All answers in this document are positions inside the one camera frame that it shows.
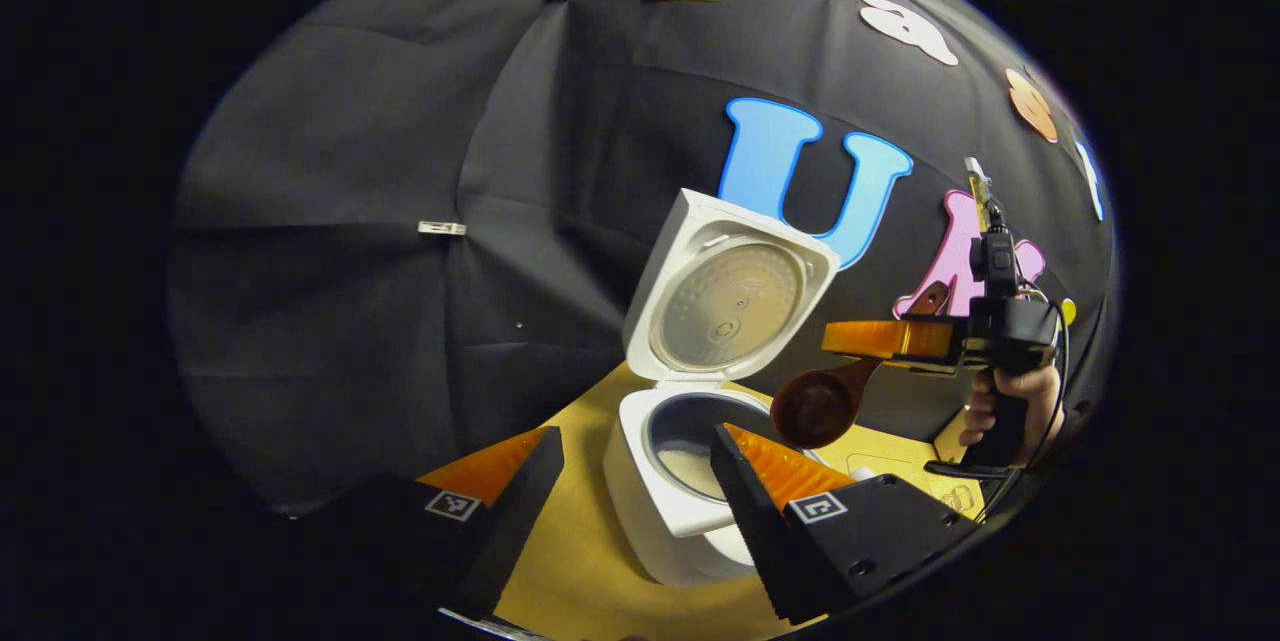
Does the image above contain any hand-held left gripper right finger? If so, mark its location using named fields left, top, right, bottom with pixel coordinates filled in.
left=710, top=424, right=986, bottom=627

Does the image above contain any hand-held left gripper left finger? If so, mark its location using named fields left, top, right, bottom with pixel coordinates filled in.
left=297, top=426, right=567, bottom=622

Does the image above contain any white rice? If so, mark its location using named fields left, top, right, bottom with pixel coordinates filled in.
left=665, top=441, right=733, bottom=502

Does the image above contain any wooden spoon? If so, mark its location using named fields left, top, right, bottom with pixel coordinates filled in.
left=770, top=281, right=951, bottom=450

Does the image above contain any white rice cooker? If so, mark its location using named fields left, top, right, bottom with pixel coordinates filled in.
left=603, top=188, right=841, bottom=587

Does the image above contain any clear plastic container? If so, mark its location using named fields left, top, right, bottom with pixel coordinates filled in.
left=846, top=451, right=936, bottom=484

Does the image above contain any black backdrop cloth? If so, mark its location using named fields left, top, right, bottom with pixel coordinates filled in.
left=168, top=0, right=1119, bottom=512

